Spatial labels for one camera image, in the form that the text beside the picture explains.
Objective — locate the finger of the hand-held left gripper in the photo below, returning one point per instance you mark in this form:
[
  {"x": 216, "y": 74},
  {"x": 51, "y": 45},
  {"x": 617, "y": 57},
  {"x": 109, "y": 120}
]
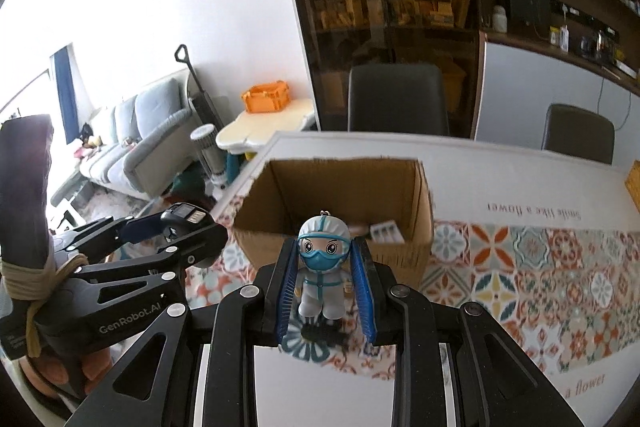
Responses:
[
  {"x": 195, "y": 247},
  {"x": 137, "y": 229}
]

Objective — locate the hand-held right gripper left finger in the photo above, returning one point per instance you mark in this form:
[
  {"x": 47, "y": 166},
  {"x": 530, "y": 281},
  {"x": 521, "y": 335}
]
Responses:
[{"x": 284, "y": 292}]

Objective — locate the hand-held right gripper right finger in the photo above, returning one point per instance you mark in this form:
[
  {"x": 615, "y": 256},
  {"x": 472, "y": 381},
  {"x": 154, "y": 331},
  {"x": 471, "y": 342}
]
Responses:
[{"x": 363, "y": 292}]

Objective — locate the white-suited masked figurine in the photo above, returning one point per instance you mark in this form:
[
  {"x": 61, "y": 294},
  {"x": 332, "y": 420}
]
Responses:
[{"x": 322, "y": 277}]

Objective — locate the white charger cube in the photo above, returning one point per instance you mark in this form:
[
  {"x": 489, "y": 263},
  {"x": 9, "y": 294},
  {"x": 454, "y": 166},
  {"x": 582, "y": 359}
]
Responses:
[{"x": 386, "y": 232}]

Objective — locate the brown cardboard box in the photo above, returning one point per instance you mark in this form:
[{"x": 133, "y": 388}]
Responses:
[{"x": 340, "y": 187}]

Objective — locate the person's left forearm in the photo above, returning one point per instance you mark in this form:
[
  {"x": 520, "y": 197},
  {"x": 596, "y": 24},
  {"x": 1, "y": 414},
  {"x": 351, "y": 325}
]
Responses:
[{"x": 25, "y": 197}]

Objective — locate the person's left hand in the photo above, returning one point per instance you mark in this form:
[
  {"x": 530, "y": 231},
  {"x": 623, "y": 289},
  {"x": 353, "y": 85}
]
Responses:
[{"x": 47, "y": 374}]

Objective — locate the dark green bag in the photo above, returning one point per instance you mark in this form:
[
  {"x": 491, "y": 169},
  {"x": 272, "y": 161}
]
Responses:
[{"x": 189, "y": 182}]

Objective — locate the grey sofa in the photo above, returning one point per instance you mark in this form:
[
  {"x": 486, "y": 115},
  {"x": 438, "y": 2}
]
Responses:
[{"x": 145, "y": 142}]

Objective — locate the white cylindrical heater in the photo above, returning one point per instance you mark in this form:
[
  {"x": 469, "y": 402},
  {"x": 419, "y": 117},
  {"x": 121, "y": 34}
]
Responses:
[{"x": 207, "y": 147}]

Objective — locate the patterned table runner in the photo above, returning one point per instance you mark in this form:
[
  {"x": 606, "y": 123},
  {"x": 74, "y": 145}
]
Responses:
[{"x": 500, "y": 277}]

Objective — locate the cream side table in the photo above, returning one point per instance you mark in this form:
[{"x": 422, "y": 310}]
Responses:
[{"x": 265, "y": 127}]

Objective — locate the black upright vacuum cleaner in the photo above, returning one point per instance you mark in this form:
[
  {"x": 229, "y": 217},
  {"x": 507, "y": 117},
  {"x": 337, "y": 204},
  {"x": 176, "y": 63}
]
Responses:
[{"x": 200, "y": 102}]

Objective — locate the blue curtain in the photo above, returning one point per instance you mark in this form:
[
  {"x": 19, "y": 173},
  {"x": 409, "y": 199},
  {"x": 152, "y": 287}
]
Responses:
[{"x": 65, "y": 97}]

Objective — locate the orange plastic crate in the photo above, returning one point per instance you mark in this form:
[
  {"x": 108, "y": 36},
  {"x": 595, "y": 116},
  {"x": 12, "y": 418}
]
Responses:
[{"x": 265, "y": 99}]

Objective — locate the dark grey dining chair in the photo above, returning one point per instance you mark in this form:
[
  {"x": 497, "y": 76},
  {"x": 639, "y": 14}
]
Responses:
[
  {"x": 395, "y": 102},
  {"x": 577, "y": 134}
]

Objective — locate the wicker tissue box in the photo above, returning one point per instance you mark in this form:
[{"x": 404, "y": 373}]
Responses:
[{"x": 633, "y": 177}]

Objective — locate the white jar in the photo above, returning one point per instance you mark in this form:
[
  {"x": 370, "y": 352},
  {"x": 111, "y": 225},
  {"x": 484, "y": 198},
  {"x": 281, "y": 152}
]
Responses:
[{"x": 500, "y": 19}]

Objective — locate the black power strip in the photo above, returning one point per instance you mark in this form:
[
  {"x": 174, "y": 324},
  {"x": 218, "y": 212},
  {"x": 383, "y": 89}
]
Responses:
[{"x": 585, "y": 14}]

